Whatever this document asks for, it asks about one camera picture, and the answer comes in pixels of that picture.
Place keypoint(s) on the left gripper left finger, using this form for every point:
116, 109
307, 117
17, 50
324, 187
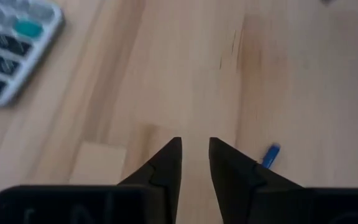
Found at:
166, 168

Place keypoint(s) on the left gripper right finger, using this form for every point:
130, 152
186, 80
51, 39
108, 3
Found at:
228, 168

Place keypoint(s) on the white desk calculator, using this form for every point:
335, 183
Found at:
11, 46

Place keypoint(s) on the blue crayon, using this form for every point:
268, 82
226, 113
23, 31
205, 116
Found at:
271, 155

